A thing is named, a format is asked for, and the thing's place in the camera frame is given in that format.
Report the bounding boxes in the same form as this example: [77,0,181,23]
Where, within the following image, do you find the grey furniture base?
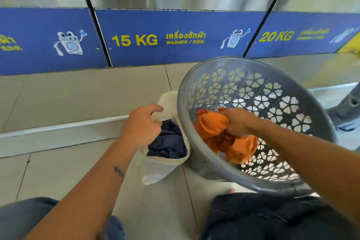
[327,81,360,132]

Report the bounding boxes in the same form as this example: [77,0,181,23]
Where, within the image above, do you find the person's right forearm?
[256,120,360,221]

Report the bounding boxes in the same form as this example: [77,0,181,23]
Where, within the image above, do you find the person's left forearm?
[24,138,141,240]

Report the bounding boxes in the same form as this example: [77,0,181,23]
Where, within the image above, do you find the orange garment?
[194,109,259,164]

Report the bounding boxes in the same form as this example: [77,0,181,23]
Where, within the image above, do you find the grey plastic laundry basket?
[176,56,338,197]

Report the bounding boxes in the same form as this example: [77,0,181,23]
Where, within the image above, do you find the yellow post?
[337,32,360,55]

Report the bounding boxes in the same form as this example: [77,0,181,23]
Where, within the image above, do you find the person's blue denim shorts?
[0,192,360,240]

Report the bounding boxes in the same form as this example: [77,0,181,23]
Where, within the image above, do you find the person's left hand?
[118,104,164,150]

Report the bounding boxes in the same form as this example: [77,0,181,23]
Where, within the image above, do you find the person's right hand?
[218,107,264,138]

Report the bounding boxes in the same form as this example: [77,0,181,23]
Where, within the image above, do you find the blue garment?
[147,118,188,160]

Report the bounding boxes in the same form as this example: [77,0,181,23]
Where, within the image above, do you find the white mesh laundry bag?
[132,90,191,186]

